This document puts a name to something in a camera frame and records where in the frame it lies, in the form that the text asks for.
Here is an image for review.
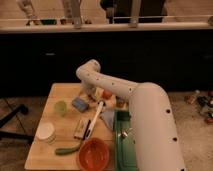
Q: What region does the blue sponge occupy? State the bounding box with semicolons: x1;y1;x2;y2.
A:
72;97;89;113

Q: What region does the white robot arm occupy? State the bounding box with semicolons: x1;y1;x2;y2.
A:
76;59;187;171

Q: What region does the green plastic cup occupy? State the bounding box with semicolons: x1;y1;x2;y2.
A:
54;101;67;116

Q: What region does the small metal cup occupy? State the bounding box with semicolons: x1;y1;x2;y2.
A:
116;99;126;108

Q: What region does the brown pine cone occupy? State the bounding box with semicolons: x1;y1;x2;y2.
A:
89;93;100;101

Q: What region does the orange fruit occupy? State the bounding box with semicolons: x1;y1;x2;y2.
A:
102;90;112;100

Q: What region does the black marker pen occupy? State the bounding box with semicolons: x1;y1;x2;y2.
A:
82;119;91;140

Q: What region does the light blue cloth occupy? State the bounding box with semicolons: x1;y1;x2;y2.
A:
100;109;114;130

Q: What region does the beige eraser block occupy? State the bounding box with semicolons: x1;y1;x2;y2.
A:
74;118;90;139

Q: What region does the green cucumber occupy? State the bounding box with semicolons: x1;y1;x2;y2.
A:
55;144;80;155

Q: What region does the orange plastic bowl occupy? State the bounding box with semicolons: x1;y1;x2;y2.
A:
76;138;109;171

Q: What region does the black chair base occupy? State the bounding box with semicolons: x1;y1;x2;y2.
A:
0;98;34;144

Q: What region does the green plastic tray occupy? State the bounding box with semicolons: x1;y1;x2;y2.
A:
114;110;138;171

